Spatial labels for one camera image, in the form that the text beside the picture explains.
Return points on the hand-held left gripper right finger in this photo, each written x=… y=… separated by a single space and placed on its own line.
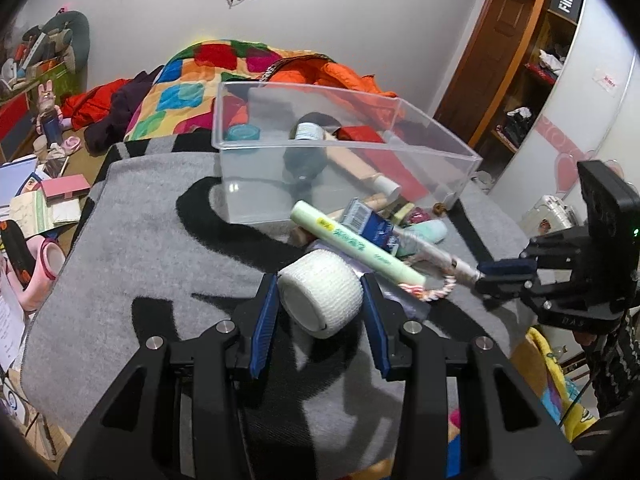
x=375 y=325

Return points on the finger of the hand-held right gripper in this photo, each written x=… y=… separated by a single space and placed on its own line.
x=505 y=287
x=505 y=268

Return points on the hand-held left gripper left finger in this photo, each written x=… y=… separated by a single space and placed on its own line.
x=265 y=325

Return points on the white slim pen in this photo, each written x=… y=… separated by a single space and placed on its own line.
x=440 y=255

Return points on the white bandage roll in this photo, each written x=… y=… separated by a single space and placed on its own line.
x=320 y=285

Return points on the mint green tube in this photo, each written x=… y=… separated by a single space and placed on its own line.
x=425 y=234

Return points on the small brown object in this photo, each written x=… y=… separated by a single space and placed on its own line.
x=440 y=209

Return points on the light green tube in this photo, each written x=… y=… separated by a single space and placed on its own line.
x=350 y=240

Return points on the beige tube with red band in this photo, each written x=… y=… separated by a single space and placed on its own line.
x=301 y=236

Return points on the blue cardboard box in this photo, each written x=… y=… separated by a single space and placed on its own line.
x=375 y=227

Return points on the red patterned packet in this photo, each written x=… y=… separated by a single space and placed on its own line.
x=419 y=217

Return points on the green packet with black flower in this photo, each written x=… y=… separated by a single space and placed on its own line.
x=402 y=214

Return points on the clear plastic bin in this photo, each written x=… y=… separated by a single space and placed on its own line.
x=260 y=195

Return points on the person's right forearm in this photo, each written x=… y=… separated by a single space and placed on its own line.
x=617 y=360

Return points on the white suitcase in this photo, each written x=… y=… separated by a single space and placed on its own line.
x=550 y=215

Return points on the white wardrobe door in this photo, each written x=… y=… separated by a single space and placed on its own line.
x=590 y=110

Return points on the yellow printed cloth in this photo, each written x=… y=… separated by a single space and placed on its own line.
x=545 y=375

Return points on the black bag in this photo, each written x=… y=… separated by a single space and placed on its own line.
x=517 y=125

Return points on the wooden shelf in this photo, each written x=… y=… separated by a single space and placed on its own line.
x=545 y=45

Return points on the beige tube with white cap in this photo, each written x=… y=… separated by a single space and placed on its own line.
x=350 y=160

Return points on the dark green bottle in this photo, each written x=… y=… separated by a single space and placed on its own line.
x=305 y=160

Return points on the wooden door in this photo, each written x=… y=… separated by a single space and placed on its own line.
x=495 y=50

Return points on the red box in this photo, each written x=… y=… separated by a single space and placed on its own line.
x=360 y=134

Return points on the teal tape roll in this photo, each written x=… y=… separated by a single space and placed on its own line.
x=242 y=133

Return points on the pink slipper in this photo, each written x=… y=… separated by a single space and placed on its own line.
x=42 y=270

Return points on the pink box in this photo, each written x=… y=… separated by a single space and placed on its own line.
x=65 y=187

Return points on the colourful patchwork quilt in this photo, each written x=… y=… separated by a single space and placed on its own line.
x=180 y=95

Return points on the orange jacket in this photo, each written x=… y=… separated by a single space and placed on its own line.
x=345 y=77

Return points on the dark purple cloth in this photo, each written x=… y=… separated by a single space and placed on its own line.
x=120 y=115

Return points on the pile of papers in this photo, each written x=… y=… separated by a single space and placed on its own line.
x=30 y=200

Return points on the red cloth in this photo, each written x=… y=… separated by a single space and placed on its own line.
x=95 y=102

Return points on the rabbit figurine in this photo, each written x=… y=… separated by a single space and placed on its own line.
x=50 y=110

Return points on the red board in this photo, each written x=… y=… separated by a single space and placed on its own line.
x=15 y=120

